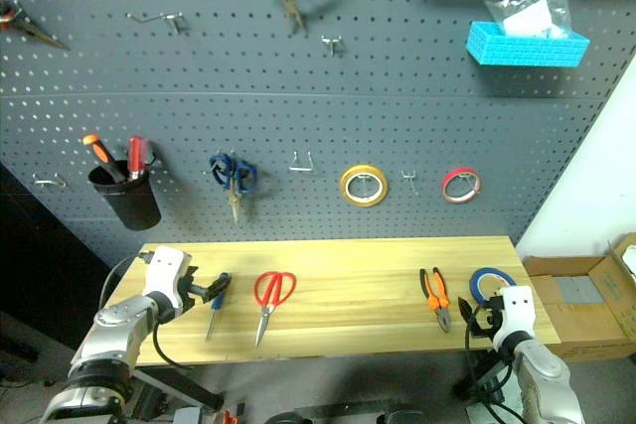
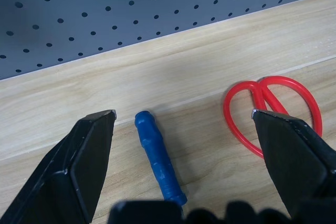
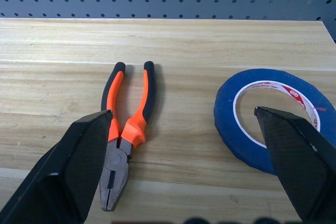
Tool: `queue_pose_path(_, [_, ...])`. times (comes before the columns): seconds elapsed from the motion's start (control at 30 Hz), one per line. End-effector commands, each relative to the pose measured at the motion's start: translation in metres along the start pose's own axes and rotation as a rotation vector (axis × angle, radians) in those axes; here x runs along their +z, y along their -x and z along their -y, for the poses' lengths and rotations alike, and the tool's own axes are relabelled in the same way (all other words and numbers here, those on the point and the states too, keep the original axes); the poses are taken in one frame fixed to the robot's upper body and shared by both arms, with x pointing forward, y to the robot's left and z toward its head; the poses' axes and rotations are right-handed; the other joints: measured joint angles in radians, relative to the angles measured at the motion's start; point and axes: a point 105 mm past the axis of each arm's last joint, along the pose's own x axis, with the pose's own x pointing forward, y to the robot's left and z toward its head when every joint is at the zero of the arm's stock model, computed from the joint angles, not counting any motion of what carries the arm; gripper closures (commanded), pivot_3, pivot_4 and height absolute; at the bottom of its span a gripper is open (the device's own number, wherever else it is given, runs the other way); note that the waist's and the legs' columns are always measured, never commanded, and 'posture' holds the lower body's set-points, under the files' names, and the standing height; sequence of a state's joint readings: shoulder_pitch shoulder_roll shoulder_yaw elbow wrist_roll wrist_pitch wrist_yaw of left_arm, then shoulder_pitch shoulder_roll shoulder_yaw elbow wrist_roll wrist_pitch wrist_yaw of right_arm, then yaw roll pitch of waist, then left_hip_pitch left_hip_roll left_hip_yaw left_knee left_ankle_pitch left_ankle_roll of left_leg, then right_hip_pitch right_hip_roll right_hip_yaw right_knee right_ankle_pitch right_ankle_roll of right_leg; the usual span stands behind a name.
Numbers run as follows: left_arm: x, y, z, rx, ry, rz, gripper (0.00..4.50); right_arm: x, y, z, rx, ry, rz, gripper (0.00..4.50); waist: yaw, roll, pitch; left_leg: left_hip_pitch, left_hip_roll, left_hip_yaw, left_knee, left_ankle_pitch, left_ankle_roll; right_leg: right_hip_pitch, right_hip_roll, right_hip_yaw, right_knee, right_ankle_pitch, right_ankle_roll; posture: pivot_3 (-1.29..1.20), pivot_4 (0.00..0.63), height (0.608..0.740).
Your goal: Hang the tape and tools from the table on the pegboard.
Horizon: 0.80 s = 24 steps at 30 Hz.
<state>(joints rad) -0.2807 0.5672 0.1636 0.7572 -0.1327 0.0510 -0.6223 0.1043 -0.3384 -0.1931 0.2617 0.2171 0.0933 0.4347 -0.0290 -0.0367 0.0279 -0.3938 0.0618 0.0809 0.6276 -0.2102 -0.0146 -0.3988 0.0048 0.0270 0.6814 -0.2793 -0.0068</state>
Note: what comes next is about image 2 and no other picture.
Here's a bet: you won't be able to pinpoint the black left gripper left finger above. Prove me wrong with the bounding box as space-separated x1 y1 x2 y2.
0 109 117 224

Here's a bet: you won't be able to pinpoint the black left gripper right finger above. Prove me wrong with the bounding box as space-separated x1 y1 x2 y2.
250 108 336 220

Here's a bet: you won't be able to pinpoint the red handled scissors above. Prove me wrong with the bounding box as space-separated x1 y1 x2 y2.
223 76 323 159

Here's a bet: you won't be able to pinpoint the grey pegboard panel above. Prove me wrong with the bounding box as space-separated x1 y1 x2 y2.
0 0 336 81

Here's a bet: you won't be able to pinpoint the blue screwdriver handle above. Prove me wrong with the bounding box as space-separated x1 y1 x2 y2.
134 110 188 207

